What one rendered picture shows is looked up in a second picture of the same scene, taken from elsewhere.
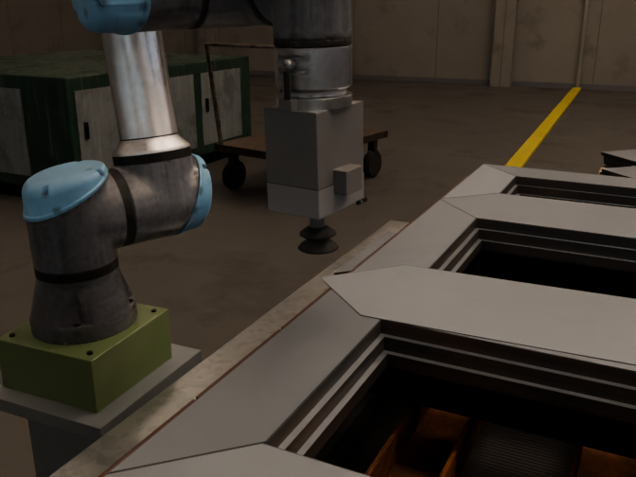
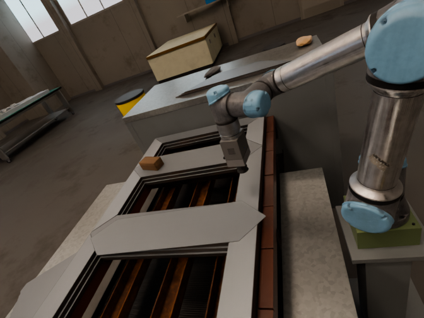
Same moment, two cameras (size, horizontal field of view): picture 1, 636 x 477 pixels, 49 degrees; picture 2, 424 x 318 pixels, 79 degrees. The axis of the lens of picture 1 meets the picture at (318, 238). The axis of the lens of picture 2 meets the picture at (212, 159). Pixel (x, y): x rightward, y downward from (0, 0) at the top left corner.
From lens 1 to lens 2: 1.49 m
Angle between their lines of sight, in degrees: 130
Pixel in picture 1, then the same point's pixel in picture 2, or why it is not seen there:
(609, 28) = not seen: outside the picture
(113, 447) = (322, 202)
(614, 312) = (168, 235)
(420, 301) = (226, 216)
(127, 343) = not seen: hidden behind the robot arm
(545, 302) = (187, 233)
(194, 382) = (330, 238)
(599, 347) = (178, 214)
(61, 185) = not seen: hidden behind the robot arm
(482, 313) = (207, 217)
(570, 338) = (184, 216)
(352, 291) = (249, 211)
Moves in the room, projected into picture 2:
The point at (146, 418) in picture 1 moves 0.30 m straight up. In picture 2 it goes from (326, 216) to (317, 154)
